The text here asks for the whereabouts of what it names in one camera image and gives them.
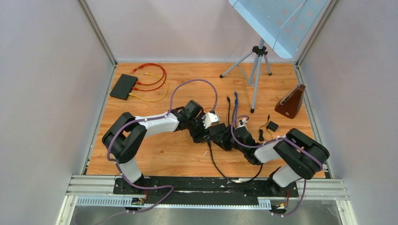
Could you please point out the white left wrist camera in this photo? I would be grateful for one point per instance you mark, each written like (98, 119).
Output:
(210, 119)

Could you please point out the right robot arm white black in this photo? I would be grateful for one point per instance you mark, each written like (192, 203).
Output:
(303, 156)

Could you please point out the grey tripod stand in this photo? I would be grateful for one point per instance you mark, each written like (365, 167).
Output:
(260, 64)

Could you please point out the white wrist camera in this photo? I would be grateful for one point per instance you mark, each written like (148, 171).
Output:
(242, 123)
(210, 119)

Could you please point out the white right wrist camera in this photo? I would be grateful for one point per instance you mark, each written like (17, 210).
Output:
(242, 123)

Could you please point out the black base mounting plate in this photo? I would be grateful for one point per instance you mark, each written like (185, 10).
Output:
(203, 190)

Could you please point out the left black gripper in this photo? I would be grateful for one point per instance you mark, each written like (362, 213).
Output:
(198, 137)

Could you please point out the brown wooden metronome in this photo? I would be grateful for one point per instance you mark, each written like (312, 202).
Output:
(291, 103)

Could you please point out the light blue perforated panel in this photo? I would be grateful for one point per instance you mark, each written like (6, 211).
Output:
(282, 24)

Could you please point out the aluminium frame rail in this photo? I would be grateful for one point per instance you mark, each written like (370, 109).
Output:
(316, 189)

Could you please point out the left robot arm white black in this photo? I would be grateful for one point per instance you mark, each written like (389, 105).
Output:
(126, 135)

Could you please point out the black power adapter with cord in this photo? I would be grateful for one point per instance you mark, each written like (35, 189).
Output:
(269, 127)

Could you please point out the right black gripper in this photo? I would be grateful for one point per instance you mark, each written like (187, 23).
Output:
(222, 139)

